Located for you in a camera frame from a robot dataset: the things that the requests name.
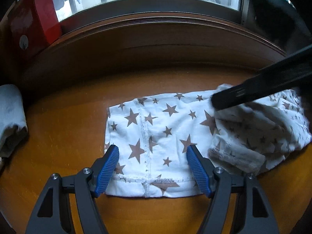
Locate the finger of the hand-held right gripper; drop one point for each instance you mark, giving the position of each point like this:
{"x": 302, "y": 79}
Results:
{"x": 256, "y": 85}

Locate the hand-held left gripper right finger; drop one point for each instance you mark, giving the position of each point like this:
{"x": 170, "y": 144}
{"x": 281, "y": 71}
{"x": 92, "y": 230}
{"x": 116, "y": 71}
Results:
{"x": 198, "y": 173}

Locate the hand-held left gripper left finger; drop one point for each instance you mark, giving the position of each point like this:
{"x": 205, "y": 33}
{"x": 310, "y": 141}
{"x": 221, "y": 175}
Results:
{"x": 107, "y": 173}

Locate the white star-printed garment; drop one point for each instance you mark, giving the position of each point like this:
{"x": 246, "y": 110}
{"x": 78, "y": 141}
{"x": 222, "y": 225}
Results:
{"x": 158, "y": 126}

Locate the grey folded garment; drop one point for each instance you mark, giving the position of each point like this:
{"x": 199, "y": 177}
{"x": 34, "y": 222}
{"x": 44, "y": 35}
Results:
{"x": 12, "y": 107}

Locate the wooden window sill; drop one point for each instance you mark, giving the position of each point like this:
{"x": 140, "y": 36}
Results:
{"x": 146, "y": 43}

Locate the round metal knob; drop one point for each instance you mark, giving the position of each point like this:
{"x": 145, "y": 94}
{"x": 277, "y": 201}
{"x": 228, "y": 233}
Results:
{"x": 23, "y": 41}

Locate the red box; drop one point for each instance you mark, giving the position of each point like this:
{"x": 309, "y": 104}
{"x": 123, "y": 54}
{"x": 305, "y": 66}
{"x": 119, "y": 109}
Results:
{"x": 41, "y": 22}

